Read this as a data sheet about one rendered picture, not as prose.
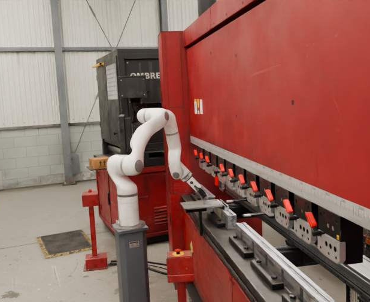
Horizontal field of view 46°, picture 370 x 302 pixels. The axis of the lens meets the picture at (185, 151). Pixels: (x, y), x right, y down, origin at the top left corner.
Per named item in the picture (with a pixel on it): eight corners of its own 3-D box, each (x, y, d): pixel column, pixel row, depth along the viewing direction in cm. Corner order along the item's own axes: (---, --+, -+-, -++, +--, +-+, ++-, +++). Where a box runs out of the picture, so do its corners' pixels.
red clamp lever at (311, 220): (305, 211, 155) (314, 234, 148) (315, 210, 155) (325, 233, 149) (303, 214, 156) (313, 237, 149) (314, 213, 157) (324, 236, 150)
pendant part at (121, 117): (122, 150, 432) (119, 114, 428) (134, 150, 434) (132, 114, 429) (120, 156, 388) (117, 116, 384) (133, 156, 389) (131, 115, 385)
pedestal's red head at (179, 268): (167, 269, 276) (166, 242, 274) (193, 268, 277) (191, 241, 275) (167, 283, 257) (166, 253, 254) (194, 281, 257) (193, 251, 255)
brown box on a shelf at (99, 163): (86, 167, 508) (85, 156, 506) (108, 165, 517) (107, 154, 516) (90, 171, 480) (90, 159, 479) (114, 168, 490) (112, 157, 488)
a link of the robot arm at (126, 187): (128, 198, 248) (125, 156, 245) (105, 195, 259) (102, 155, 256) (142, 193, 258) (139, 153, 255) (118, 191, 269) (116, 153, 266)
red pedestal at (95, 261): (84, 264, 470) (78, 189, 459) (107, 262, 474) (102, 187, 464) (83, 271, 450) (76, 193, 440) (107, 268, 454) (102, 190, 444)
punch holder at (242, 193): (235, 192, 253) (234, 164, 251) (249, 191, 255) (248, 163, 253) (243, 198, 239) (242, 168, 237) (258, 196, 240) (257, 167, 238)
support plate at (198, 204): (180, 204, 309) (180, 202, 309) (216, 200, 314) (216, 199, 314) (184, 210, 292) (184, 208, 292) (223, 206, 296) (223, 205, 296)
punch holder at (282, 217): (275, 220, 195) (273, 184, 193) (293, 218, 196) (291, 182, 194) (288, 230, 180) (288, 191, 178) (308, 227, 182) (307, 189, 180)
